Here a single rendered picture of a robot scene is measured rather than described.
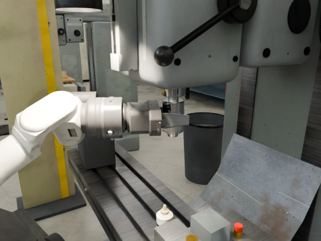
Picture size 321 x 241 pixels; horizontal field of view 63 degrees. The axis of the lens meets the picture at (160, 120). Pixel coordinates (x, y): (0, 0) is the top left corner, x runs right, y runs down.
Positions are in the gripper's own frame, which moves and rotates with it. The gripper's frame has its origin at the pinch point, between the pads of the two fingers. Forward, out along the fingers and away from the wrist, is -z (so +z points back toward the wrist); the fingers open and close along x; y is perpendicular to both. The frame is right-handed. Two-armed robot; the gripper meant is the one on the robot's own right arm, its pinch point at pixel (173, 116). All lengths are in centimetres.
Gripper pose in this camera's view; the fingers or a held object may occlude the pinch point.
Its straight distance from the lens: 58.0
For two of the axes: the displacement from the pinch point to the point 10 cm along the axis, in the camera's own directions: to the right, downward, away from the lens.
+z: -10.0, 0.2, -1.0
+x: -1.0, -3.0, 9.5
